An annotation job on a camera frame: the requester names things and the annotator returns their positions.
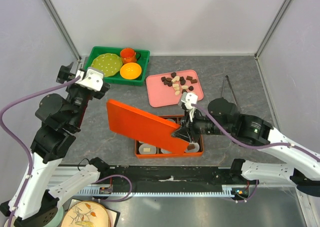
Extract orange box lid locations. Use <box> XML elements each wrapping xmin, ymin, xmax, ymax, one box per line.
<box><xmin>106</xmin><ymin>99</ymin><xmax>189</xmax><ymax>155</ymax></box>

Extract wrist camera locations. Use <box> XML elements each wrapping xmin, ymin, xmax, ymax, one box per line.
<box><xmin>75</xmin><ymin>67</ymin><xmax>104</xmax><ymax>92</ymax></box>
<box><xmin>179</xmin><ymin>92</ymin><xmax>198</xmax><ymax>111</ymax></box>

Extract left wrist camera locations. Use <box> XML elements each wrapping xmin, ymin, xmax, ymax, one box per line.
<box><xmin>75</xmin><ymin>67</ymin><xmax>104</xmax><ymax>92</ymax></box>

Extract painted bird plate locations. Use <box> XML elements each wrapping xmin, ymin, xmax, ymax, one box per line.
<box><xmin>61</xmin><ymin>201</ymin><xmax>111</xmax><ymax>227</ymax></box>

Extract orange mug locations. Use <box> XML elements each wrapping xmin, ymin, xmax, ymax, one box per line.
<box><xmin>120</xmin><ymin>47</ymin><xmax>141</xmax><ymax>64</ymax></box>

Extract orange chocolate box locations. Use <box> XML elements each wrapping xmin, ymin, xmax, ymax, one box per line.
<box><xmin>134</xmin><ymin>114</ymin><xmax>204</xmax><ymax>159</ymax></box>

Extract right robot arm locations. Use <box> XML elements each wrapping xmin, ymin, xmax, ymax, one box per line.
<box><xmin>172</xmin><ymin>93</ymin><xmax>320</xmax><ymax>197</ymax></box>

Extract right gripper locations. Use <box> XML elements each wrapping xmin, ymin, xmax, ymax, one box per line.
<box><xmin>171</xmin><ymin>106</ymin><xmax>233</xmax><ymax>143</ymax></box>

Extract green dotted plate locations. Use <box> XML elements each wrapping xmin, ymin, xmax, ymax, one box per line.
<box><xmin>91</xmin><ymin>53</ymin><xmax>123</xmax><ymax>78</ymax></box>

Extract green plastic bin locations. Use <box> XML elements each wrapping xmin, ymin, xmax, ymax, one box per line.
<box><xmin>83</xmin><ymin>46</ymin><xmax>150</xmax><ymax>86</ymax></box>

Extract celadon bowl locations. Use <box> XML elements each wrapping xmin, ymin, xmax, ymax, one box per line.
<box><xmin>53</xmin><ymin>207</ymin><xmax>65</xmax><ymax>227</ymax></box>

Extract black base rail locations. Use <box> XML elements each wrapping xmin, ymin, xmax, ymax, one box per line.
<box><xmin>69</xmin><ymin>163</ymin><xmax>261</xmax><ymax>195</ymax></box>

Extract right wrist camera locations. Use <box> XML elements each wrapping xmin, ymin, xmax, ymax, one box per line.
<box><xmin>179</xmin><ymin>92</ymin><xmax>198</xmax><ymax>111</ymax></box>

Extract white paper cup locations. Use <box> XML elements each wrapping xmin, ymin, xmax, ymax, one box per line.
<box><xmin>166</xmin><ymin>118</ymin><xmax>176</xmax><ymax>123</ymax></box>
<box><xmin>184</xmin><ymin>142</ymin><xmax>200</xmax><ymax>153</ymax></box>
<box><xmin>160</xmin><ymin>148</ymin><xmax>172</xmax><ymax>154</ymax></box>
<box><xmin>138</xmin><ymin>143</ymin><xmax>157</xmax><ymax>155</ymax></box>

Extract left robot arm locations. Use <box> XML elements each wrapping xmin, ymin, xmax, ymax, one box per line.
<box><xmin>0</xmin><ymin>66</ymin><xmax>110</xmax><ymax>227</ymax></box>

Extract pink tray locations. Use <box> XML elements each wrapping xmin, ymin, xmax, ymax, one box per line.
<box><xmin>146</xmin><ymin>69</ymin><xmax>204</xmax><ymax>108</ymax></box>

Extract metal tongs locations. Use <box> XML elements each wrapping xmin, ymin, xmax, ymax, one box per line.
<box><xmin>220</xmin><ymin>75</ymin><xmax>242</xmax><ymax>112</ymax></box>

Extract orange bowl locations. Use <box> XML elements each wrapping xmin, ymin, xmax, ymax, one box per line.
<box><xmin>120</xmin><ymin>62</ymin><xmax>142</xmax><ymax>80</ymax></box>

